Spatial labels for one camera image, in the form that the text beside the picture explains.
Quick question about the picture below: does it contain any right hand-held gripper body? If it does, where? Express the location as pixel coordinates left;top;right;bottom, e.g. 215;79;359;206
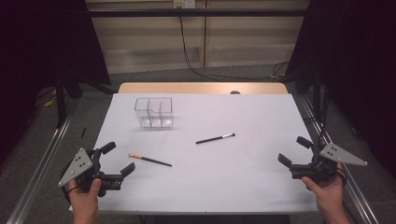
289;142;369;183

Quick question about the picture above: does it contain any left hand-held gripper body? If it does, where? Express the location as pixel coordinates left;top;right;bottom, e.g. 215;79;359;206
58;147;124;199

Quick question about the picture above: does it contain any black brush with orange end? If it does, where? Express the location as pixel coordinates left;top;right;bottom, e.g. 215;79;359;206
128;152;173;168

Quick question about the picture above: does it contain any clear plastic organizer box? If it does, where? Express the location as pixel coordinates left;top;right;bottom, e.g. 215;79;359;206
134;97;175;129

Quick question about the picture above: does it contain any black brush with silver ferrule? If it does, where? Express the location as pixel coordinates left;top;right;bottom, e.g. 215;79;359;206
194;133;236;145

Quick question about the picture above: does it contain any person's left hand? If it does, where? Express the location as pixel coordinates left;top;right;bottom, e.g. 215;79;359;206
67;178;103;216

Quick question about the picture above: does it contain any person's right hand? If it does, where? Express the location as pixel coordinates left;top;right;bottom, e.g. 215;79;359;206
301;163;347;213

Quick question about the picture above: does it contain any black metal stand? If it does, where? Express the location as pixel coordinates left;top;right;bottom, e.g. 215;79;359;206
53;72;68;129
312;66;323;125

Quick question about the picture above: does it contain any white table cover board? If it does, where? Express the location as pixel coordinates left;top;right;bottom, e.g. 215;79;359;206
68;92;321;216

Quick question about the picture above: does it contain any dark curtain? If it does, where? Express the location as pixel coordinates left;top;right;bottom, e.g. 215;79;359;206
0;0;112;162
284;0;396;181

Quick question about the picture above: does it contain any wooden table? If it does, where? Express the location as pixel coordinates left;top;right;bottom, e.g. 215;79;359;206
117;81;290;95

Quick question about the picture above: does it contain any black horizontal bar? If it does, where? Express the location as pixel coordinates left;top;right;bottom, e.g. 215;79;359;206
88;8;310;19

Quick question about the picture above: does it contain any right hand-held gripper cable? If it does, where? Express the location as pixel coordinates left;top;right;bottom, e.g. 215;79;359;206
335;167;347;189

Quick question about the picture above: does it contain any hand-held gripper cable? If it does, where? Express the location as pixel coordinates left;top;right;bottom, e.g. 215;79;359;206
61;183;78;203
335;167;347;189

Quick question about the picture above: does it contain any left hand-held gripper cable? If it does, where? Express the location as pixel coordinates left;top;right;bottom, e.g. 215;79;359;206
61;183;78;203

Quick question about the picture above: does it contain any aluminium rail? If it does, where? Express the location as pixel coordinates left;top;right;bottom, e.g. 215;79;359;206
6;99;79;224
298;94;380;224

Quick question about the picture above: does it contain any black wall cable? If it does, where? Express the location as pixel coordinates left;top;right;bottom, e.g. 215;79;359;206
177;6;290;82

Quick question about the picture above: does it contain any white wall socket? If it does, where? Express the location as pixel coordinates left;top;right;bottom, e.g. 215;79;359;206
173;0;197;9

